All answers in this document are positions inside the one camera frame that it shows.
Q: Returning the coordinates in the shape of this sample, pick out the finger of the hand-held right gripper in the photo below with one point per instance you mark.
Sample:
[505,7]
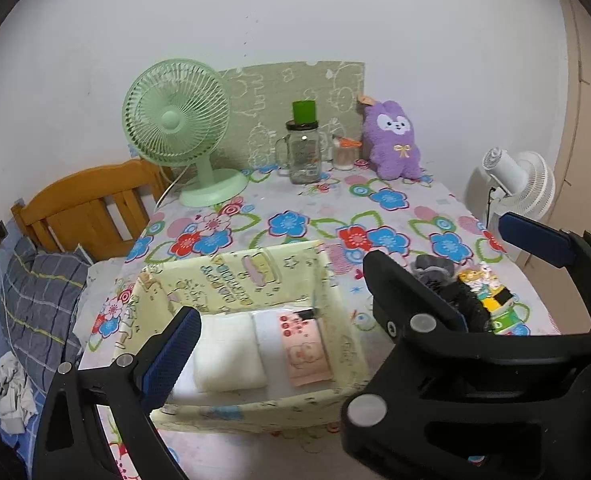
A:
[535,240]
[400,300]

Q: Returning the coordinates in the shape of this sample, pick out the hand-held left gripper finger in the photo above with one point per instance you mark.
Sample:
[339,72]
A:
[173,360]

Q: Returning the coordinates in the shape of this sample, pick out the black fuzzy sock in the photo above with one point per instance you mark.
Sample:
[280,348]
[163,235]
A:
[473,307]

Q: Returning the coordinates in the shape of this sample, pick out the clear packet with colourful contents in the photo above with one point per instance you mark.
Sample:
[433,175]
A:
[500,305]

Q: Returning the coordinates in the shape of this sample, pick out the yellow fabric storage box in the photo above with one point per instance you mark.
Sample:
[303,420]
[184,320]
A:
[235,280]

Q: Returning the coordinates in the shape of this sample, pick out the white floor fan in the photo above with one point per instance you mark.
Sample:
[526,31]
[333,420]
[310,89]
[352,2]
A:
[530,185]

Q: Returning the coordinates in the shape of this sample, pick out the white folded towel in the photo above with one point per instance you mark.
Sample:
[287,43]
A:
[228,350]

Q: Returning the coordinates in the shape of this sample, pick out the pink tissue packet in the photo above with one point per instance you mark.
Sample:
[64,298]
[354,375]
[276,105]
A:
[303,350]

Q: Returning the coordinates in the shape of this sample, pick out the white blanket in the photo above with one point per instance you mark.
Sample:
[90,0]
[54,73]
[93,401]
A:
[98,280]

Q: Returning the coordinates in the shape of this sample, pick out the beige wooden door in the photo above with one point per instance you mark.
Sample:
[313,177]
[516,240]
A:
[590,135]

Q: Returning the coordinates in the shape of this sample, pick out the floral tablecloth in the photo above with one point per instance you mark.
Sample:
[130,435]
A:
[300,225]

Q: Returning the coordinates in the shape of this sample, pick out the grey plaid pillow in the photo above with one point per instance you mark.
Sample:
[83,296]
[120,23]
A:
[35,300]

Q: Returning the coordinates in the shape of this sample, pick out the small jar with orange lid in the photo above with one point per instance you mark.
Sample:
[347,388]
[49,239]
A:
[344,157]

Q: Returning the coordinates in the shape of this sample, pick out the purple plush rabbit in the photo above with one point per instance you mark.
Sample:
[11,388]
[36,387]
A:
[393,145]

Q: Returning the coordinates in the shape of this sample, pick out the white crumpled cloth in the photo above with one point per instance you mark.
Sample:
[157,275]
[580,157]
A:
[10,390]

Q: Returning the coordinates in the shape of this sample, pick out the glass jar mug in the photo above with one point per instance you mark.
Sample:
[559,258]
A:
[303,155]

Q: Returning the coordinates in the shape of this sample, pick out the wooden bed headboard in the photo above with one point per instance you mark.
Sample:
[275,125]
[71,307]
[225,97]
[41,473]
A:
[75,205]

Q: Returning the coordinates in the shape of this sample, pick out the green plastic cup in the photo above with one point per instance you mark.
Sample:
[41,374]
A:
[304,112]

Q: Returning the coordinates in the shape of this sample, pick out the green desk fan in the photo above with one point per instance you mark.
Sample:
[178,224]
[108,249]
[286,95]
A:
[175,120]

